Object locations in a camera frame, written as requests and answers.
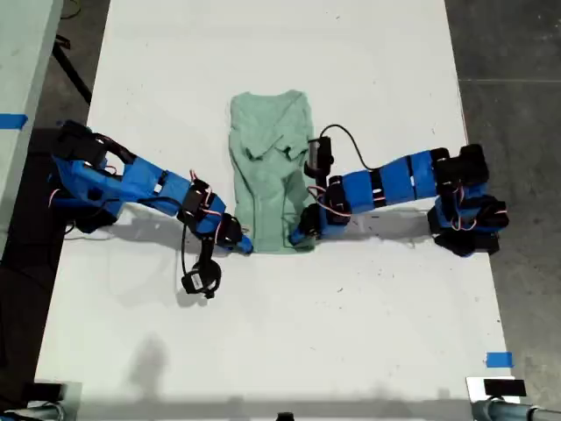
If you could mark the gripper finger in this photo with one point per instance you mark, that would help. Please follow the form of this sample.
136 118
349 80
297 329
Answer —
246 246
300 237

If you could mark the pale green t-shirt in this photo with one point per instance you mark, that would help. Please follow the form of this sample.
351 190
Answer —
263 175

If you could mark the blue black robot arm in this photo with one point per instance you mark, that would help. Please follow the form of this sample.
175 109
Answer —
394 184
144 180

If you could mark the small black round object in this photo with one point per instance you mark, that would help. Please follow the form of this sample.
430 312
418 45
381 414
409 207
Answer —
285 417

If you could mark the short blue tape strip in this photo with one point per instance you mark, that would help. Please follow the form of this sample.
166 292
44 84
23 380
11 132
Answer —
499 359

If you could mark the black stand leg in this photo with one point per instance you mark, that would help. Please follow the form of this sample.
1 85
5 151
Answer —
72 74

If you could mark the small black box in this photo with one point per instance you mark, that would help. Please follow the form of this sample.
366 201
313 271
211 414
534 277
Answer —
46 391
504 387

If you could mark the long blue tape strip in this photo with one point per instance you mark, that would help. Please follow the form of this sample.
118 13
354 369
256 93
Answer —
13 120

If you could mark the grey green tube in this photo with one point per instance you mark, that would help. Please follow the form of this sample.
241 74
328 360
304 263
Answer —
513 411

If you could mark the pale green bundle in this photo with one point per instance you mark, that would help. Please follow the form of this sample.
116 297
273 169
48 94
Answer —
30 413

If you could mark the pale green white bench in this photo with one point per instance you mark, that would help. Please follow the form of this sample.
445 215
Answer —
22 44

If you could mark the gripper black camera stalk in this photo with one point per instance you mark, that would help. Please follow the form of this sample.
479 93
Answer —
317 175
208 252

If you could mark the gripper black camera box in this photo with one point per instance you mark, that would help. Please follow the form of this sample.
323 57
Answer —
195 280
322 151

